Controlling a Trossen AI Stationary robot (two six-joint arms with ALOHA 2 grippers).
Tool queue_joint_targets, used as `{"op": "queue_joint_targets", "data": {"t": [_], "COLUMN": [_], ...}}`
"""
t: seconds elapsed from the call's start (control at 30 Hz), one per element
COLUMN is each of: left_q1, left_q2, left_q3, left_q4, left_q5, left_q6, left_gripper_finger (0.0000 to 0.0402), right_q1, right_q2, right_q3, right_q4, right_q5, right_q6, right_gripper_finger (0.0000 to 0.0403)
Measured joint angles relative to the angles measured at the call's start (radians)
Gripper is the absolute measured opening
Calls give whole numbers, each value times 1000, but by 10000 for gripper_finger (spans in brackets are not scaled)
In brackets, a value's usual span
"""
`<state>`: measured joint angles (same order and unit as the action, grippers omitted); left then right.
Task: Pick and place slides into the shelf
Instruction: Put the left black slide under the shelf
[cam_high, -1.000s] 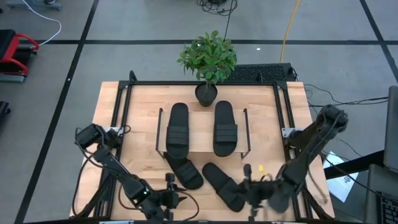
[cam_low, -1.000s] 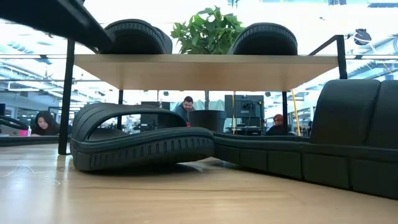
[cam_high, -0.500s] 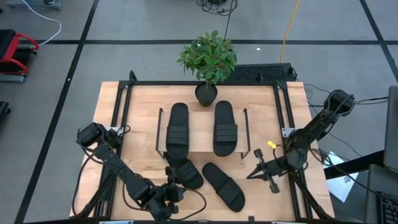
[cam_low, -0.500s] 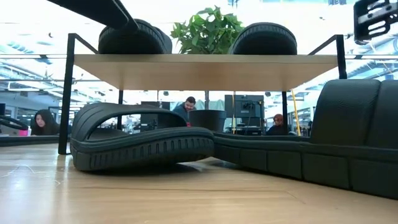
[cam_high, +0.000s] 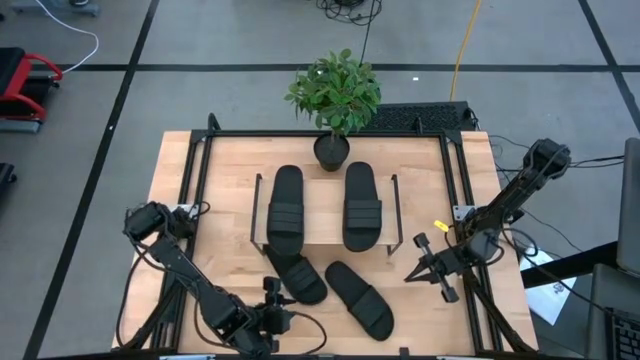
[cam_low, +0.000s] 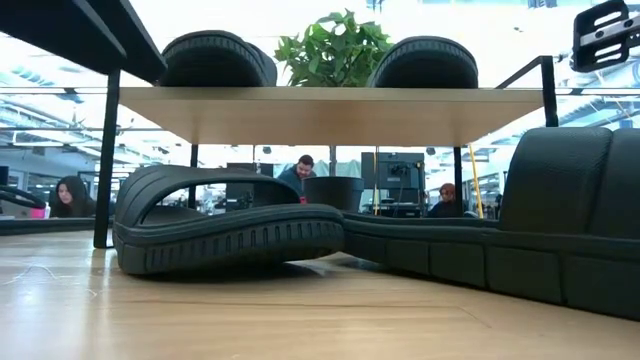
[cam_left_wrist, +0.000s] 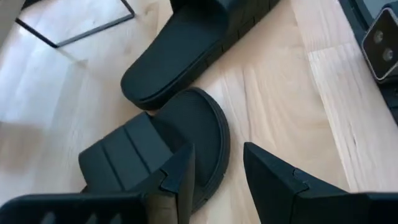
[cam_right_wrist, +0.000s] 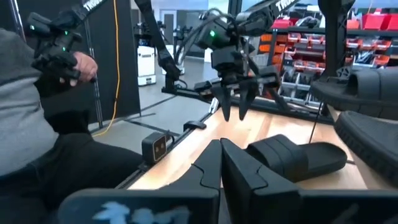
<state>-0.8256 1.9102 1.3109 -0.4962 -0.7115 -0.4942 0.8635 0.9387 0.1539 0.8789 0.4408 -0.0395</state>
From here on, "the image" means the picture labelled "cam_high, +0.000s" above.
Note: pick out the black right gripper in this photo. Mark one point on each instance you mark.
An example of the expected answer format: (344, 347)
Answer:
(452, 262)

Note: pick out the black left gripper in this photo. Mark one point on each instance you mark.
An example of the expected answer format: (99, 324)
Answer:
(275, 320)

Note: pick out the black slide sandal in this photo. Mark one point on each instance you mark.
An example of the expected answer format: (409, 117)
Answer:
(361, 185)
(286, 190)
(357, 300)
(300, 280)

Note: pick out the wooden shelf black metal frame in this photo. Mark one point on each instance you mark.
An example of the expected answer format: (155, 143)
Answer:
(325, 210)

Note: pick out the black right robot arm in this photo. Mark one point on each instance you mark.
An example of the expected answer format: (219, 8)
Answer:
(505, 200)

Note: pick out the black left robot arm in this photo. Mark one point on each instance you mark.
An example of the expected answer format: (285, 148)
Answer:
(175, 255)

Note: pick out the yellow tag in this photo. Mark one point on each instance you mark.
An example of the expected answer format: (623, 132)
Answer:
(441, 225)

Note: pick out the white paper sheet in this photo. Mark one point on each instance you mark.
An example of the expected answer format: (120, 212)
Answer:
(547, 300)

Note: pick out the black metal bar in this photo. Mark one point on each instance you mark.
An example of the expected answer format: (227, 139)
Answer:
(570, 263)

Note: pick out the black perforated box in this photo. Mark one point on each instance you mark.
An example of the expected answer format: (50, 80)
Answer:
(415, 117)

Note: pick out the green potted plant black pot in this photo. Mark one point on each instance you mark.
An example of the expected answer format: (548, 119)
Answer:
(332, 95)

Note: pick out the black keyboard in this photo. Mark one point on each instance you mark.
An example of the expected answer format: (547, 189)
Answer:
(625, 335)

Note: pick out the red and black cart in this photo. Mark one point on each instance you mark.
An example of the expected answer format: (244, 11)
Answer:
(10, 65)

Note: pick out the grey stand foot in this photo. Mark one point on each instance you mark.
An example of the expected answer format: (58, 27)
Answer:
(50, 7)

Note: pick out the silver aluminium bracket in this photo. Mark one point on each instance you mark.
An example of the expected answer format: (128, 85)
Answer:
(455, 357)
(187, 357)

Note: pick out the black aluminium rig frame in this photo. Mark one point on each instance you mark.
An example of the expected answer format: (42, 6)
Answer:
(325, 133)

